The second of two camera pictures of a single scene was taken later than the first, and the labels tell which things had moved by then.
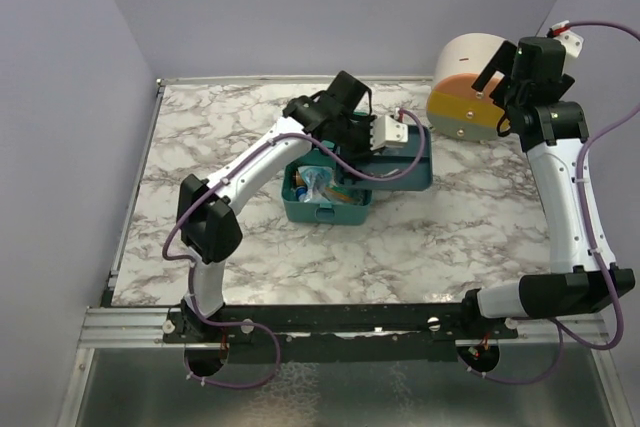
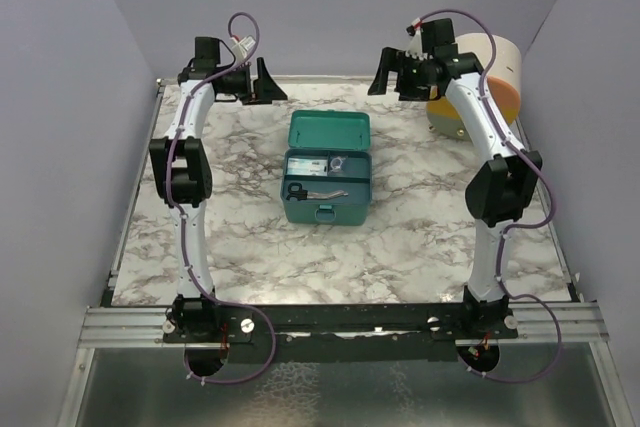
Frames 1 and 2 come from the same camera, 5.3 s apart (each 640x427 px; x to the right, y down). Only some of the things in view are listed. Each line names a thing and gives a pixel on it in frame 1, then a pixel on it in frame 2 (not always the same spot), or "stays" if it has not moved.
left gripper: (365, 150) -> (264, 88)
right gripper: (504, 62) -> (395, 61)
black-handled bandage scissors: (381, 175) -> (296, 192)
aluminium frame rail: (137, 326) stays
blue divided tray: (392, 163) -> (327, 177)
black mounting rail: (404, 333) stays
